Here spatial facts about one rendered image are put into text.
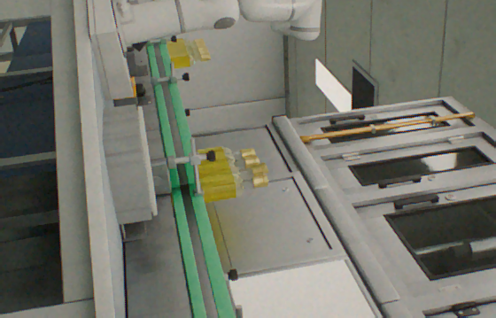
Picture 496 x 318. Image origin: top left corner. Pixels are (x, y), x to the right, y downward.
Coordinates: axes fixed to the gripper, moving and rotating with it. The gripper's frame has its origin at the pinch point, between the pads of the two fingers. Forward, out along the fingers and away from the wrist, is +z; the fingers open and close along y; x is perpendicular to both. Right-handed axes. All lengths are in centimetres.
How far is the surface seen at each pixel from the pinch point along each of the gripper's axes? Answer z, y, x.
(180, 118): 11.6, 5.5, 24.4
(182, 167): 23.6, 16.3, 33.8
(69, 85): 25, 51, 2
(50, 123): 36.4, -3.2, -7.1
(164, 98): 8.0, -9.8, 15.8
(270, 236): 25, 19, 65
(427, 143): -39, -22, 102
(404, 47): -151, -222, 113
